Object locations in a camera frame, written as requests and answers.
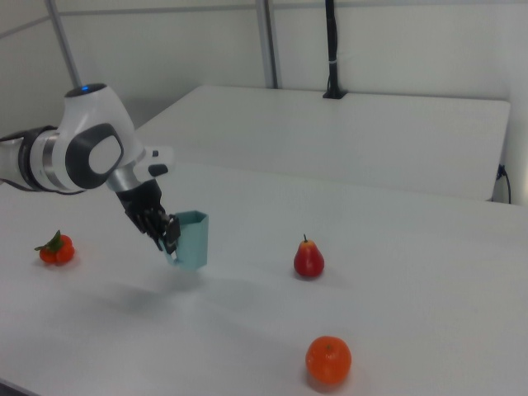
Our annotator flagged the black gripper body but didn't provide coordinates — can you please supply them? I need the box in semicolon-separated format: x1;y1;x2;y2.
115;179;170;240

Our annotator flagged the light blue hexagonal mug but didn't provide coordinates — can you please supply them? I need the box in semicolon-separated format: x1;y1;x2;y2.
163;210;210;272

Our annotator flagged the toy tangerine cluster with leaves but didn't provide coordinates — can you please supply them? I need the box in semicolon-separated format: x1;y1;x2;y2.
34;229;76;266

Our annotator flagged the red yellow toy pear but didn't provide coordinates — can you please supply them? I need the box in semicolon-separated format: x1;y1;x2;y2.
293;233;326;278

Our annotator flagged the white adjacent table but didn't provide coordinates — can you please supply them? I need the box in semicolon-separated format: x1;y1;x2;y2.
134;84;512;202

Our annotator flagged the toy orange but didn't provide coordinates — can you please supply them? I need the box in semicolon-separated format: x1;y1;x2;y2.
304;335;353;386

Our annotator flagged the black pole with clamp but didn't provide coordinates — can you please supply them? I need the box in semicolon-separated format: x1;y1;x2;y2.
322;0;347;101

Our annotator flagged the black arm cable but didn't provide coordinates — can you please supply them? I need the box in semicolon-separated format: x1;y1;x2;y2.
0;176;86;196

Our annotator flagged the aluminium frame post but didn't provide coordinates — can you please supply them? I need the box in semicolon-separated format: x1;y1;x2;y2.
254;0;285;90
43;0;83;87

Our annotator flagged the black wall cable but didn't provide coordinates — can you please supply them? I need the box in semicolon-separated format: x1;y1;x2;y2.
496;163;513;205

